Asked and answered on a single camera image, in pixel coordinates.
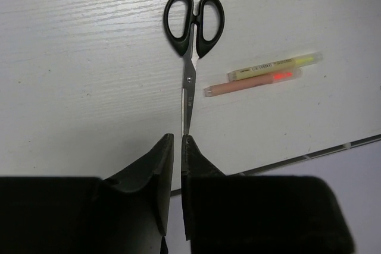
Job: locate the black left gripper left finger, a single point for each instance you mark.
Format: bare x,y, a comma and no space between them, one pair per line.
124,213

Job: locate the black handled scissors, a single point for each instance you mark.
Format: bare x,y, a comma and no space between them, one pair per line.
192,41

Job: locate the yellow slim highlighter pen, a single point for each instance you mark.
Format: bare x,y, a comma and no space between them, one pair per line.
289,63

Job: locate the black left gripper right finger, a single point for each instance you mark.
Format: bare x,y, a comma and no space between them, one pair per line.
258,214

